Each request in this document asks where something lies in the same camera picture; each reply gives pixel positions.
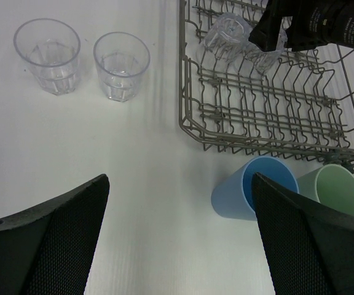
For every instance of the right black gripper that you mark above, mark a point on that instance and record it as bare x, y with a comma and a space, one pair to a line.
305, 31

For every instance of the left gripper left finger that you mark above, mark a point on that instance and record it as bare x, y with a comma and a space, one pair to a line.
49, 248

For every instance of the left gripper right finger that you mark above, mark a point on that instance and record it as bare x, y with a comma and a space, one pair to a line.
309, 247

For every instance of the green plastic cup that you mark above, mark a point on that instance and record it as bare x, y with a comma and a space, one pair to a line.
331, 185

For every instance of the blue plastic cup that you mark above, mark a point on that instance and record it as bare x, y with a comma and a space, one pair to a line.
233, 199

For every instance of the clear glass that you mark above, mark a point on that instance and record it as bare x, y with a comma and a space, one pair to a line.
263, 61
226, 39
50, 49
121, 61

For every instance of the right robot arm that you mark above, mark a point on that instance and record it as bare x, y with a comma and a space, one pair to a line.
339, 25

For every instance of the grey wire dish rack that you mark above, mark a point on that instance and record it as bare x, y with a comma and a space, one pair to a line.
302, 108

